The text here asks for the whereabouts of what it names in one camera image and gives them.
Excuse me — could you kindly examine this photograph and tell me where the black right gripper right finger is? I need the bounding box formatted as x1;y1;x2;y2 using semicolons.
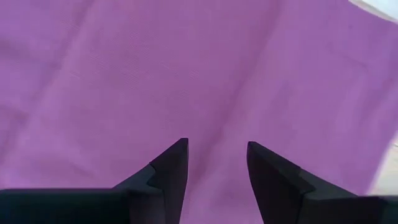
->
248;141;398;224

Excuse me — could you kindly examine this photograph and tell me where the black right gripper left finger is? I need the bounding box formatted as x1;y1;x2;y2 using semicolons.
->
0;138;189;224

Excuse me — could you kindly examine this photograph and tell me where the purple cloth towel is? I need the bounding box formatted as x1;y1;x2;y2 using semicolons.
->
0;0;398;224

